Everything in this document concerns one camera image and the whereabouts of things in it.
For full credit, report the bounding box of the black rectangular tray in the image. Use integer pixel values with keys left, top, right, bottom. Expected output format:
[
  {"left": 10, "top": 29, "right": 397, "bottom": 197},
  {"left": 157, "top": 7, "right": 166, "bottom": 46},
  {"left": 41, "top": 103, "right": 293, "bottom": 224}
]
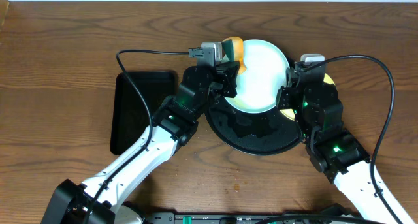
[{"left": 110, "top": 71, "right": 177, "bottom": 155}]

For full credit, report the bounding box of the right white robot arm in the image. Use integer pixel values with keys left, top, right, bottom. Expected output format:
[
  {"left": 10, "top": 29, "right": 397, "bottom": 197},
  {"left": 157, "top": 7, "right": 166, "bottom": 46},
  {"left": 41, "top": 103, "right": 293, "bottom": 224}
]
[{"left": 276, "top": 61, "right": 413, "bottom": 223}]

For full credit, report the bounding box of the black cable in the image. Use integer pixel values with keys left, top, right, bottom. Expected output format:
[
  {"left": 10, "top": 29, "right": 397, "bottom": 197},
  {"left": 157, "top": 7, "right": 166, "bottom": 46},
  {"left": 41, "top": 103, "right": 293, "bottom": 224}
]
[
  {"left": 303, "top": 54, "right": 406, "bottom": 224},
  {"left": 81, "top": 49, "right": 191, "bottom": 224}
]

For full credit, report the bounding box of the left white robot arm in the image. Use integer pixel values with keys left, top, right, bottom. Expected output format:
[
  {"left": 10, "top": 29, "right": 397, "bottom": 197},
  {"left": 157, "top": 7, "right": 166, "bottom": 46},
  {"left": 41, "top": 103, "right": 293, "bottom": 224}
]
[{"left": 41, "top": 61, "right": 245, "bottom": 223}]

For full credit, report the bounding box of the round black tray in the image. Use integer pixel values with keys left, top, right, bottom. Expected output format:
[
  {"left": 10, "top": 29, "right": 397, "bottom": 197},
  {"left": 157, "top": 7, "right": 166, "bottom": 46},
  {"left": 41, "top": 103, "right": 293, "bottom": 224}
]
[{"left": 205, "top": 97, "right": 301, "bottom": 155}]

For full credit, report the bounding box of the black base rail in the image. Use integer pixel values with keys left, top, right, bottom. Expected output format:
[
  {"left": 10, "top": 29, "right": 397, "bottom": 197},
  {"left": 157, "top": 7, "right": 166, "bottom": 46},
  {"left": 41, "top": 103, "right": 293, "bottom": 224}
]
[{"left": 124, "top": 202, "right": 359, "bottom": 224}]

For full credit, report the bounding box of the left black cable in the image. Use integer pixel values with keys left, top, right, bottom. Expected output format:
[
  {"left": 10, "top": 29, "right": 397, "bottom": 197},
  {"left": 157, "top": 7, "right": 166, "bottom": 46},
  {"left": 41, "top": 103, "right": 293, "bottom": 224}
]
[{"left": 81, "top": 49, "right": 191, "bottom": 224}]

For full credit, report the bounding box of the green yellow sponge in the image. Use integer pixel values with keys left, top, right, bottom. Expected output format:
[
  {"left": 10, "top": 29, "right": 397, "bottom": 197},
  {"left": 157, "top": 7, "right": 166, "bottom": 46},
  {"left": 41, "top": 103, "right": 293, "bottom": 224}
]
[{"left": 221, "top": 37, "right": 246, "bottom": 74}]

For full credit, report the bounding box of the yellow plate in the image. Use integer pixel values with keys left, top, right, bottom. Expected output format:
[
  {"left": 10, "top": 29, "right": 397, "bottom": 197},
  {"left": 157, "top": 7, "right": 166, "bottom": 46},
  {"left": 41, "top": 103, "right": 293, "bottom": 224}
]
[{"left": 280, "top": 73, "right": 335, "bottom": 121}]

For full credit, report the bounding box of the light blue plate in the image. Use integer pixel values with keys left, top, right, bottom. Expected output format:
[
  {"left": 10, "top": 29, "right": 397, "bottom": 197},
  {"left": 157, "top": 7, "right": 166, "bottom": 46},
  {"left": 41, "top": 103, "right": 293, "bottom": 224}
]
[{"left": 225, "top": 39, "right": 289, "bottom": 114}]

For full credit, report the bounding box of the right black cable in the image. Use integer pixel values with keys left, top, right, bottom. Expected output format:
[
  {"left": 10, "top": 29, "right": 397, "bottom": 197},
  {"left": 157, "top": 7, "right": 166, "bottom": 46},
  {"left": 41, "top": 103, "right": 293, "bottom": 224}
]
[{"left": 303, "top": 54, "right": 406, "bottom": 224}]

